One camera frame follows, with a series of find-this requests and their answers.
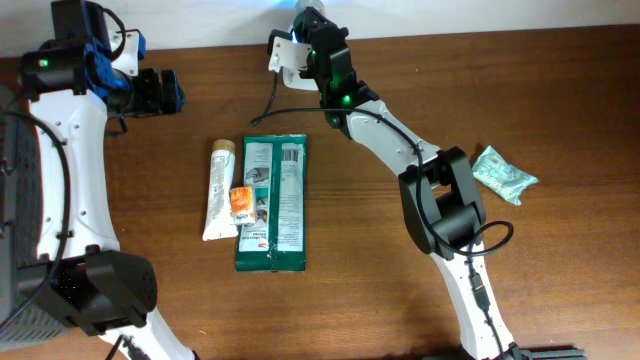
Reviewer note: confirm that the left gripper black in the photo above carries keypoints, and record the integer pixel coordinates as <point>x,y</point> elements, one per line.
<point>167,91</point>

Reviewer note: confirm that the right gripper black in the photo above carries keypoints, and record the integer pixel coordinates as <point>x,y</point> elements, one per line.
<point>314,22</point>

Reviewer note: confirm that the green 3M wipes packet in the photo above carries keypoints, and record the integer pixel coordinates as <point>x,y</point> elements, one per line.
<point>275,168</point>

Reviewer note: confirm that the small orange packet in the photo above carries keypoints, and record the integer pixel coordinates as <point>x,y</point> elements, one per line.
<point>242,200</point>

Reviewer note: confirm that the white cream tube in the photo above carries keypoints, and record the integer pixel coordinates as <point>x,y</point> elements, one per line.
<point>219,222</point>

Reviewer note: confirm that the light green tissue packet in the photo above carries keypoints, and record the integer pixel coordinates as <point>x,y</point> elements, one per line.
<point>493,171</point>

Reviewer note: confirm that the green lid small jar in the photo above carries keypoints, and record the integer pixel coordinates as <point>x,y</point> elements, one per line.
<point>301,5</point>

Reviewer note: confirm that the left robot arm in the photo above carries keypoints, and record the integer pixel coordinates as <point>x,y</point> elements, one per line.
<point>61,262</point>

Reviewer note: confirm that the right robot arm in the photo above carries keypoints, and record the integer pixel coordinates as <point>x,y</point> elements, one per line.
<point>442,208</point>

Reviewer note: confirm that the white barcode scanner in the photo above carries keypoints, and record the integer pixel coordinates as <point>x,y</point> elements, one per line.
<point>293,80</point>

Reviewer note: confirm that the grey plastic mesh basket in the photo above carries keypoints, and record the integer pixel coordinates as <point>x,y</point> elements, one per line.
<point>27,277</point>

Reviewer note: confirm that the black right arm base rail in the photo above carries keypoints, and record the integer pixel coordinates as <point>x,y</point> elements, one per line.
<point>550,354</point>

